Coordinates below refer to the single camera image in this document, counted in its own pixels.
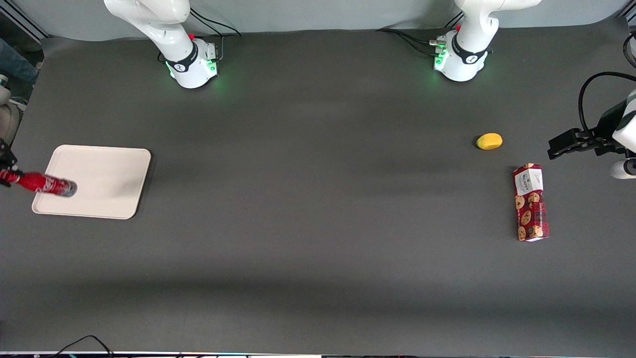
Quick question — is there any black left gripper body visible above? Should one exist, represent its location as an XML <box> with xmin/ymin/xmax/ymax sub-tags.
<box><xmin>592</xmin><ymin>98</ymin><xmax>629</xmax><ymax>156</ymax></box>

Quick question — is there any red coke bottle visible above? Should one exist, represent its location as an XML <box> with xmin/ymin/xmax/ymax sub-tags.
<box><xmin>0</xmin><ymin>169</ymin><xmax>79</xmax><ymax>198</ymax></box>

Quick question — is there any white plastic tray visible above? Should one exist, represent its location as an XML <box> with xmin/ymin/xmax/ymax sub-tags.
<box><xmin>32</xmin><ymin>145</ymin><xmax>152</xmax><ymax>220</ymax></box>

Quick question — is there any red cookie box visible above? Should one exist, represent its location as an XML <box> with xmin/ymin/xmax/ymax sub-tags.
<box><xmin>512</xmin><ymin>163</ymin><xmax>551</xmax><ymax>243</ymax></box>

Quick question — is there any yellow lemon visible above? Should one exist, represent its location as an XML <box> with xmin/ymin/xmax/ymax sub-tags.
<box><xmin>476</xmin><ymin>133</ymin><xmax>503</xmax><ymax>151</ymax></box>

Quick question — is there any black looped gripper cable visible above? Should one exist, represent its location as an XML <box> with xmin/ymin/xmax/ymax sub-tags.
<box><xmin>578</xmin><ymin>72</ymin><xmax>636</xmax><ymax>141</ymax></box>

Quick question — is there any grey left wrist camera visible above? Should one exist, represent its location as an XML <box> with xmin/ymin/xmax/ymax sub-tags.
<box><xmin>610</xmin><ymin>158</ymin><xmax>636</xmax><ymax>180</ymax></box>

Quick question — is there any black curved side cable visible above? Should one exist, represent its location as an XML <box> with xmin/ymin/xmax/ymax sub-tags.
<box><xmin>623</xmin><ymin>32</ymin><xmax>636</xmax><ymax>69</ymax></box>

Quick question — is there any thin black table-edge cable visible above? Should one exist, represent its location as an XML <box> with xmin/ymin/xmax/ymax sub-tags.
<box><xmin>49</xmin><ymin>335</ymin><xmax>116</xmax><ymax>358</ymax></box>

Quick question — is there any black left arm base cable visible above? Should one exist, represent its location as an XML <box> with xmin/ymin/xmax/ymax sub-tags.
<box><xmin>376</xmin><ymin>11</ymin><xmax>466</xmax><ymax>56</ymax></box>

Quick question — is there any black arm base cable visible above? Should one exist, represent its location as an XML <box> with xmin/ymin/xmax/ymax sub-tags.
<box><xmin>188</xmin><ymin>7</ymin><xmax>242</xmax><ymax>62</ymax></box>
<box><xmin>376</xmin><ymin>11</ymin><xmax>466</xmax><ymax>56</ymax></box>

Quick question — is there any black right arm base cable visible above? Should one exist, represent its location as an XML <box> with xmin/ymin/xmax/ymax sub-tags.
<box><xmin>188</xmin><ymin>7</ymin><xmax>242</xmax><ymax>62</ymax></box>

